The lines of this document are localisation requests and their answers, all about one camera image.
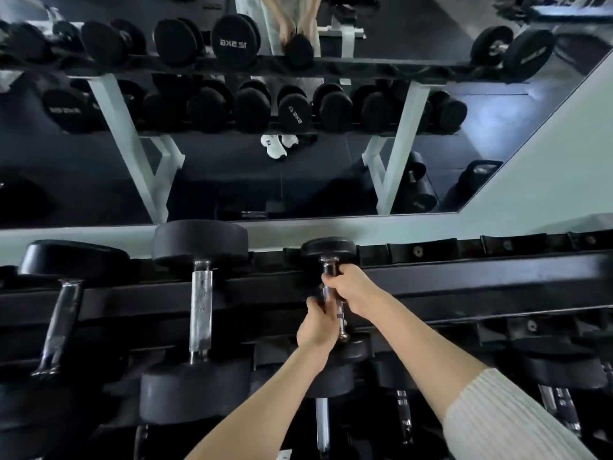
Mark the person's left fingers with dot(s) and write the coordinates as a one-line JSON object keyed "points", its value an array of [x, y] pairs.
{"points": [[320, 312]]}

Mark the person's right hand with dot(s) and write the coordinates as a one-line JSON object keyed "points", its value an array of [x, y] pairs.
{"points": [[359, 294]]}

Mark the wall mirror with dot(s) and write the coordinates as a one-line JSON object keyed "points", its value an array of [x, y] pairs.
{"points": [[287, 177]]}

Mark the small black dumbbell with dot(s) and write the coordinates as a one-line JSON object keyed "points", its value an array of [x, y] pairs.
{"points": [[328, 248]]}

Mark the person's right forearm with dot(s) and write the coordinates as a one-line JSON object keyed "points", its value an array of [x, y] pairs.
{"points": [[421, 352]]}

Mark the person's left forearm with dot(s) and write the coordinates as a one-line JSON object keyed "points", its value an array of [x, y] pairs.
{"points": [[268, 407]]}

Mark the medium black dumbbell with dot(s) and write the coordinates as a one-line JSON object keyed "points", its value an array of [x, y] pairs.
{"points": [[200, 244]]}

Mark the large black dumbbell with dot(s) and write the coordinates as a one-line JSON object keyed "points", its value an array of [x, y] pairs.
{"points": [[72, 261]]}

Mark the person's right fingers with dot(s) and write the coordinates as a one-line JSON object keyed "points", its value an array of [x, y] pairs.
{"points": [[337, 278]]}

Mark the white knit sleeve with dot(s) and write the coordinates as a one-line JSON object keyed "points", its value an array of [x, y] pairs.
{"points": [[507, 421]]}

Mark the black dumbbell rack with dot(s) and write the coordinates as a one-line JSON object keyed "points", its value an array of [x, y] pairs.
{"points": [[479, 285]]}

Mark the person's left hand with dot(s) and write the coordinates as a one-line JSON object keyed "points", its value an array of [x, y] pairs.
{"points": [[316, 330]]}

